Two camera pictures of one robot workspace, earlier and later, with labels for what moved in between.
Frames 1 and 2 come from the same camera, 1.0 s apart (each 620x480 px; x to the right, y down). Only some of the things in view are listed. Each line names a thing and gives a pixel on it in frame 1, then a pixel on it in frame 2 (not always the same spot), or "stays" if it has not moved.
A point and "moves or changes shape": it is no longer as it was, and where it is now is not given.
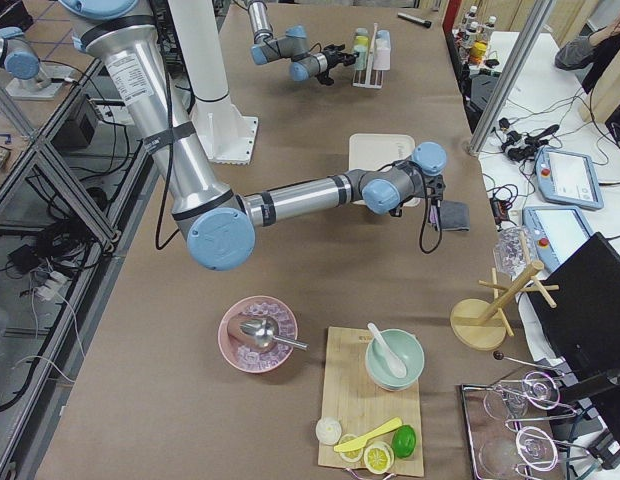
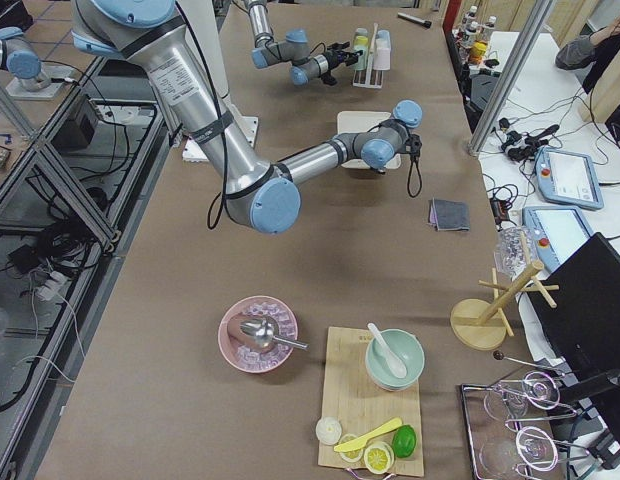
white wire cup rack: (371, 78) stays
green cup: (361, 60) stays
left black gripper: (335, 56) stays
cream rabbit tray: (379, 151) moves or changes shape
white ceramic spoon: (396, 361) stays
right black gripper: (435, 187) -> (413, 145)
